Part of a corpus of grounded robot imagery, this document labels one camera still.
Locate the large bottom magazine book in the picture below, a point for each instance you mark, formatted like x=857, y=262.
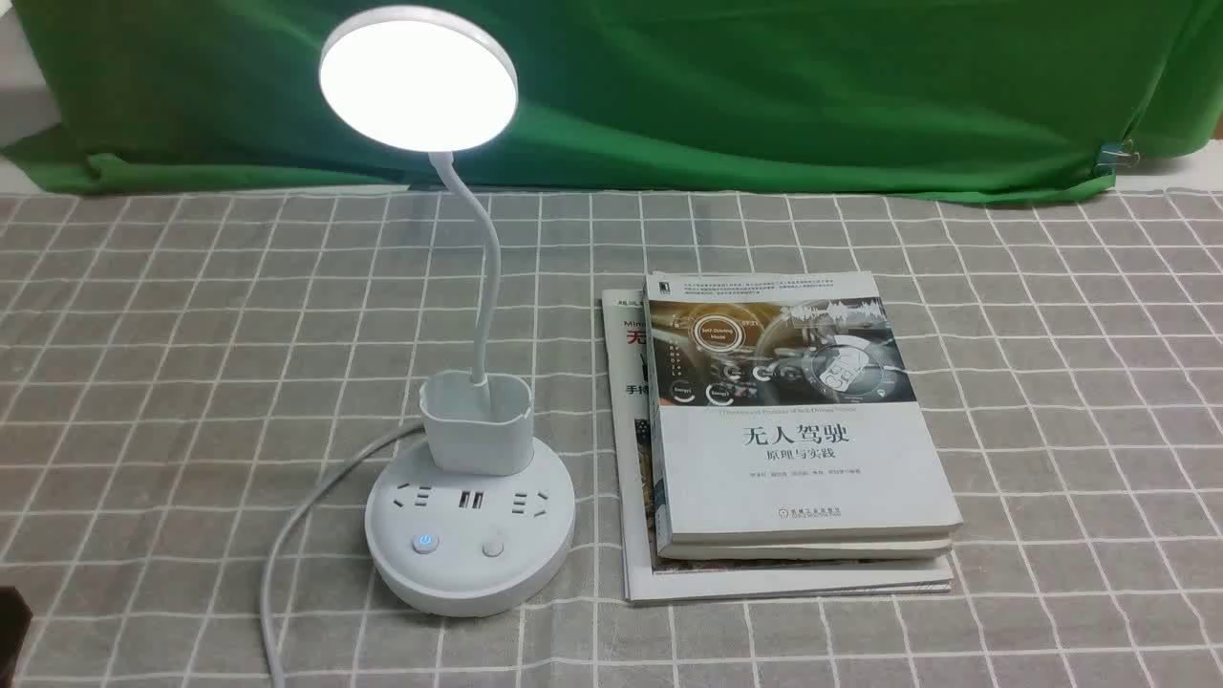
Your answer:
x=650, y=579

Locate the white middle book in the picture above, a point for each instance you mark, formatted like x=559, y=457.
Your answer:
x=700, y=556

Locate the green backdrop cloth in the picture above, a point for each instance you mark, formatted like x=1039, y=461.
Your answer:
x=987, y=102

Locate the dark object at left edge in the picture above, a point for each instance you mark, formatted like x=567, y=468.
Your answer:
x=16, y=618

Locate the blue binder clip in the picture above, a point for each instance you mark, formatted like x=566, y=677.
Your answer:
x=1115, y=156

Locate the grey checked tablecloth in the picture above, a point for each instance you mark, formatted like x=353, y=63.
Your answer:
x=179, y=371

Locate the white round desk lamp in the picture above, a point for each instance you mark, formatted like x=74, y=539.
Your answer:
x=477, y=516

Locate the white self-driving top book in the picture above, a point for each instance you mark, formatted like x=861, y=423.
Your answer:
x=783, y=412

